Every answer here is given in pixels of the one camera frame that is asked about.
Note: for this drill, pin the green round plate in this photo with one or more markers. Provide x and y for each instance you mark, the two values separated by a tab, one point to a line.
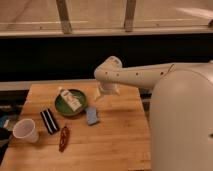
63	108

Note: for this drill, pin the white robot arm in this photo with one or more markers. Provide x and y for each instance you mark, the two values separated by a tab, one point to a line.
181	109

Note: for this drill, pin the black white striped block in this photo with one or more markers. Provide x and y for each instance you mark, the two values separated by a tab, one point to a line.
49	121

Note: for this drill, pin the dark items at left edge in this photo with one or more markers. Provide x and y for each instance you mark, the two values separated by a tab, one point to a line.
4	134

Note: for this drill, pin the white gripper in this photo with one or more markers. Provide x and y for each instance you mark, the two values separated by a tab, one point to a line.
105	87

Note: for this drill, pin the white ceramic cup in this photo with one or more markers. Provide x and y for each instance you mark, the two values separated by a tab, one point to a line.
25	129

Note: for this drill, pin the blue sponge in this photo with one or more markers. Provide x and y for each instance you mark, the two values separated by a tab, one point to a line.
91	115

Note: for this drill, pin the red chili pepper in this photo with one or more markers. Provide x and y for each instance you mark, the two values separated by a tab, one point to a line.
64	138

